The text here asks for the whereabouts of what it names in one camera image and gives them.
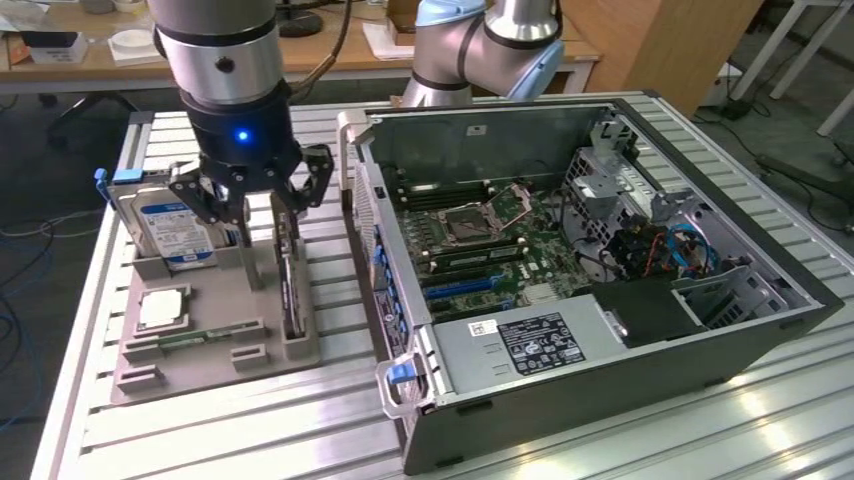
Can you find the wooden cabinet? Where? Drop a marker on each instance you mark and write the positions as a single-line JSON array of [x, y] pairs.
[[687, 50]]

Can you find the grey disk bay bracket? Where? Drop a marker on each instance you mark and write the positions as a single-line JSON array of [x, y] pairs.
[[733, 295]]

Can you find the black stand foot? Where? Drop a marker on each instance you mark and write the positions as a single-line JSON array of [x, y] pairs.
[[807, 170]]

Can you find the black RAM slot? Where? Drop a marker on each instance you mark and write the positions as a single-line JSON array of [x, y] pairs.
[[447, 203], [447, 189], [473, 251], [447, 196], [469, 246]]

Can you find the white table frame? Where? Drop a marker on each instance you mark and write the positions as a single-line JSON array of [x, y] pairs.
[[768, 55]]

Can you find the installed RAM stick with label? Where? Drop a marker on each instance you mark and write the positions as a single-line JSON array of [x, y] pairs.
[[476, 258]]

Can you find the silver CPU chip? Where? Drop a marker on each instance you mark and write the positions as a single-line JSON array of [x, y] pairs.
[[161, 309]]

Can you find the brown cardboard box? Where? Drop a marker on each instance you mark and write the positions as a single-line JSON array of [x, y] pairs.
[[401, 17]]

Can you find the loose green RAM stick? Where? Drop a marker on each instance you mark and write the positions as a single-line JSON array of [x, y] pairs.
[[200, 336]]

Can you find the wooden desk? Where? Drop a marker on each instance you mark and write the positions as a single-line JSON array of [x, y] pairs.
[[73, 72]]

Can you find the grey cup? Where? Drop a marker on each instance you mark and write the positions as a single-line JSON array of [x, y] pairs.
[[96, 6]]

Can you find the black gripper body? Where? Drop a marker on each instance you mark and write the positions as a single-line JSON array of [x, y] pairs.
[[242, 135]]

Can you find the perforated metal disk bay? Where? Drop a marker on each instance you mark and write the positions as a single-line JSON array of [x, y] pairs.
[[613, 190]]

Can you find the CPU socket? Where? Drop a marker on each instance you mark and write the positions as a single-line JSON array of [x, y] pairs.
[[467, 225]]

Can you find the black chair base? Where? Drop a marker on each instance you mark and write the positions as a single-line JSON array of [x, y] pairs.
[[86, 110]]

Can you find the black power adapter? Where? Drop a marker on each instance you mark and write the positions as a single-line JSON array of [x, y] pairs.
[[736, 109]]

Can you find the grey power supply unit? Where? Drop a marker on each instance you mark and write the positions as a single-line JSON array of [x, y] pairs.
[[533, 345]]

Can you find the green motherboard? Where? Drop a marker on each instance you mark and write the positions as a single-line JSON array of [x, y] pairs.
[[536, 240]]

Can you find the open black PC case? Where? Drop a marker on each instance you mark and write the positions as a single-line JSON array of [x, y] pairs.
[[600, 400]]

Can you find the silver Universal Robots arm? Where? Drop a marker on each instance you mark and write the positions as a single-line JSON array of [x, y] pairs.
[[220, 50]]

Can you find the black round lamp base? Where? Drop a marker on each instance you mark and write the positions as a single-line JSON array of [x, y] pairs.
[[302, 25]]

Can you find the grey parts rack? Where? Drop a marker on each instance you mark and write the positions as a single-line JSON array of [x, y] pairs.
[[220, 310]]

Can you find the hard disk with blue carrier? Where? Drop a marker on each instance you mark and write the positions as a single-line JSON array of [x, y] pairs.
[[162, 230]]

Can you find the white round dish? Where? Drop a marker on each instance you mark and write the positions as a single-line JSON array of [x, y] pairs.
[[129, 42]]

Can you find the graphics card with fan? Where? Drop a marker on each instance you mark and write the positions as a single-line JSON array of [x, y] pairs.
[[290, 280]]

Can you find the open metal socket cover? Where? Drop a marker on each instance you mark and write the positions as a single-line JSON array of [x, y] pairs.
[[509, 198]]

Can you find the black plastic shroud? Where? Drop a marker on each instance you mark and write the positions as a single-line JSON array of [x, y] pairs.
[[647, 310]]

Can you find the long expansion slot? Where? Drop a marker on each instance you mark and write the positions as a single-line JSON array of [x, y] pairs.
[[467, 286], [437, 305]]

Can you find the white paper sheets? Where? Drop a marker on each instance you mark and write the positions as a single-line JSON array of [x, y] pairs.
[[387, 42]]

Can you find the white box with black lid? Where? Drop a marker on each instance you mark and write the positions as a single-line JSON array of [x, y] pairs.
[[53, 47]]

